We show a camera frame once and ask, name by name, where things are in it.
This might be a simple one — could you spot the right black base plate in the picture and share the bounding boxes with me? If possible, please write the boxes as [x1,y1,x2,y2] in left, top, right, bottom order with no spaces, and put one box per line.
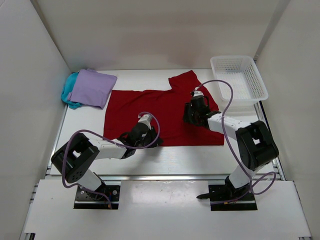
[208,184,258,211]

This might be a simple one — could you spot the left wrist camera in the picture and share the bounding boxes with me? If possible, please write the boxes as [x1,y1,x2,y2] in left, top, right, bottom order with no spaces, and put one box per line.
[138,113,153,128]

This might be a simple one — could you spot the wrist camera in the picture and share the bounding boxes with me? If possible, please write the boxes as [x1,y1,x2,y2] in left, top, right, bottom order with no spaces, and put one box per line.
[138,113,153,128]
[190,90,204,98]

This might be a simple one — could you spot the teal t-shirt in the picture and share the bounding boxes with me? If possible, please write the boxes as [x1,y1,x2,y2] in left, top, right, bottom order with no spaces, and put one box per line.
[60,72,82,110]

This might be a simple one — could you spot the white plastic basket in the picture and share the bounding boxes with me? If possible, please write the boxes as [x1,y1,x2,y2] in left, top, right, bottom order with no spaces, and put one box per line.
[210,55,269,109]

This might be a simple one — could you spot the lavender t-shirt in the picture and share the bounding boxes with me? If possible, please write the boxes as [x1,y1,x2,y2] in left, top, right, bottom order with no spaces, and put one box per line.
[67,69,118,109]

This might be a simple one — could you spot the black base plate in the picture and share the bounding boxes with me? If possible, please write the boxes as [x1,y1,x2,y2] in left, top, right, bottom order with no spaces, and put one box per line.
[208,184,258,211]
[73,184,121,210]

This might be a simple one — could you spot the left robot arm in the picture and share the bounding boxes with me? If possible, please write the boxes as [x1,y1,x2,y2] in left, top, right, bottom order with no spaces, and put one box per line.
[51,122,164,200]

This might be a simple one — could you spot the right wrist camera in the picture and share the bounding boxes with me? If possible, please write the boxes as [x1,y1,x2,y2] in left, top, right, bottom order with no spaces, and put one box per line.
[190,90,204,98]

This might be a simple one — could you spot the red garment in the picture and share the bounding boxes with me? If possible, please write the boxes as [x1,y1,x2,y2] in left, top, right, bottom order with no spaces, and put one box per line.
[103,70,225,147]

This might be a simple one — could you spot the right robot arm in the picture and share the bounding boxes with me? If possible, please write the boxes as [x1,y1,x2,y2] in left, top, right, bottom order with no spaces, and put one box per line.
[183,91,279,204]

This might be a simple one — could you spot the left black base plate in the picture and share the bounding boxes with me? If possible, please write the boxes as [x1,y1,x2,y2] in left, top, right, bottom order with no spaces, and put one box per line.
[73,184,121,210]

